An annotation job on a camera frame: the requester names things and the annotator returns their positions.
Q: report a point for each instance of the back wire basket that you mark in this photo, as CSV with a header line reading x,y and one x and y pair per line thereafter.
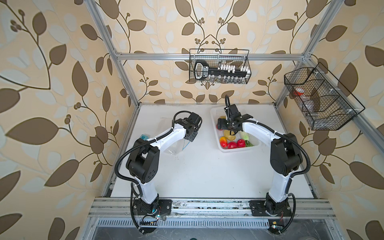
x,y
213,56

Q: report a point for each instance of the green leafy vegetable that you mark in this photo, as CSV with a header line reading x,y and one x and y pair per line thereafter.
x,y
248,143

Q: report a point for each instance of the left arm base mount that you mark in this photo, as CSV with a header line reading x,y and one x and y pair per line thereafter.
x,y
153,208

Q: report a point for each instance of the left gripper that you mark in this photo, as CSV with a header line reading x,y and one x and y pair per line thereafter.
x,y
193,136

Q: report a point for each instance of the red apple right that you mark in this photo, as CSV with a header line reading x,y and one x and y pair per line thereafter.
x,y
241,143

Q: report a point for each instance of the black tool in basket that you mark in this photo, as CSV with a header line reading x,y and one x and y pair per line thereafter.
x,y
221,72

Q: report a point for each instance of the white green cucumber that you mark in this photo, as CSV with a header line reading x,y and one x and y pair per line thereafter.
x,y
244,136

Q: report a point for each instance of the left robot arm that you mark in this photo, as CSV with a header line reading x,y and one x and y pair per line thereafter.
x,y
140,164

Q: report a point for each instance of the white plastic basket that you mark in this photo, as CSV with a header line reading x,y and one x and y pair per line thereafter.
x,y
219,112

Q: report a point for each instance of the red apple middle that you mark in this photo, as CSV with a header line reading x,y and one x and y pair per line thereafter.
x,y
232,145

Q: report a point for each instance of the aluminium front rail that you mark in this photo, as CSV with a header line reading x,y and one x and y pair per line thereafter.
x,y
306,209

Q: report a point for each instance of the red yellow mango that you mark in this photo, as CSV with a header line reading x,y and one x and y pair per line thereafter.
x,y
223,142

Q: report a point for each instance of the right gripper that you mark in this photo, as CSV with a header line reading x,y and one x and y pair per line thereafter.
x,y
221,124

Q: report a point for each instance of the red apple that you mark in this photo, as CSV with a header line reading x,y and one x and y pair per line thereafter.
x,y
241,143
232,145

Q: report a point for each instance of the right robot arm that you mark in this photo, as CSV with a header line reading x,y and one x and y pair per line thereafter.
x,y
287,157

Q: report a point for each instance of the side wire basket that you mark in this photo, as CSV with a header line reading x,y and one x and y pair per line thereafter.
x,y
328,103

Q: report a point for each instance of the teal block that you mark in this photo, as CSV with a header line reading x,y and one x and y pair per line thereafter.
x,y
144,137

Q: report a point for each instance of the yellow potato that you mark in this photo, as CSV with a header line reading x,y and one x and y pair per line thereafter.
x,y
227,135

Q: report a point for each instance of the red white item in basket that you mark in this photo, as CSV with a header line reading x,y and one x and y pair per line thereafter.
x,y
297,92

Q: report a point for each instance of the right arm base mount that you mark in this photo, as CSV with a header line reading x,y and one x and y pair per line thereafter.
x,y
268,208

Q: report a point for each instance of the clear zip top bag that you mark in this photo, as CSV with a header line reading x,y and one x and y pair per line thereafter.
x,y
177,147

